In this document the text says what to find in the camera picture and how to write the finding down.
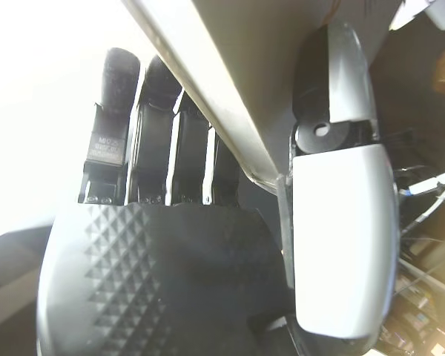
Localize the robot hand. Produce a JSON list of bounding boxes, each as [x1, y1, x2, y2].
[[36, 20, 401, 356]]

